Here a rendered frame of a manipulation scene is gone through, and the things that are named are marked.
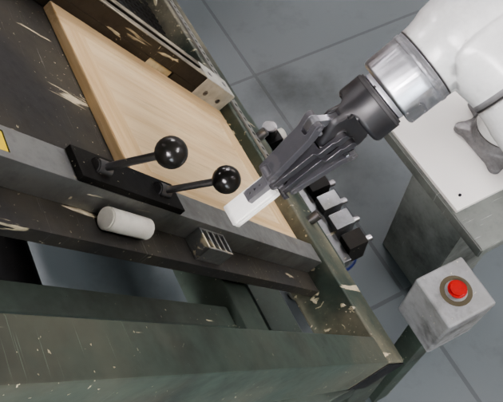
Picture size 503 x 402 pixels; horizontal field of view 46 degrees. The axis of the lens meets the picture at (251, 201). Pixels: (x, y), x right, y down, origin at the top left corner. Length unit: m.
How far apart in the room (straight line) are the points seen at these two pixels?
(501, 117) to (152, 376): 0.44
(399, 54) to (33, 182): 0.42
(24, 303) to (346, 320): 0.77
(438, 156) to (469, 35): 1.03
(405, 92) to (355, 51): 2.29
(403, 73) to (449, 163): 1.02
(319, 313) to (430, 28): 0.77
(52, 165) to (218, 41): 2.33
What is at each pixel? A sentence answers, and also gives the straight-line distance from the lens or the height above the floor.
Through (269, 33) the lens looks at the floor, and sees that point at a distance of 3.00.
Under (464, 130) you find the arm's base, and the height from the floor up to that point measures 0.78.
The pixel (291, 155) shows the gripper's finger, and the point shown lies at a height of 1.53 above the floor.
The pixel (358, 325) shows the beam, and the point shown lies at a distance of 1.27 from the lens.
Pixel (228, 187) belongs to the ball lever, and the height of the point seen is 1.44.
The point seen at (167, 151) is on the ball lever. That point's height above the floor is 1.55.
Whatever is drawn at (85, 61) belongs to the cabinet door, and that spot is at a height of 1.35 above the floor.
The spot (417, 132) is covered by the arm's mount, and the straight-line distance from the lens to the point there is 1.72.
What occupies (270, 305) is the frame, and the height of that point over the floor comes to 0.18.
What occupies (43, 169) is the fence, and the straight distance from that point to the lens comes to 0.67.
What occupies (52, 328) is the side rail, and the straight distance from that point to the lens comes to 0.51.
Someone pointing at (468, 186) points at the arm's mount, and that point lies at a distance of 1.66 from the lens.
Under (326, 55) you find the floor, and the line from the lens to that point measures 2.92.
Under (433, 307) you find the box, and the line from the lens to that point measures 1.29.
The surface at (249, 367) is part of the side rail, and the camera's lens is 0.72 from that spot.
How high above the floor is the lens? 2.09
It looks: 60 degrees down
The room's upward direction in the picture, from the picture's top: straight up
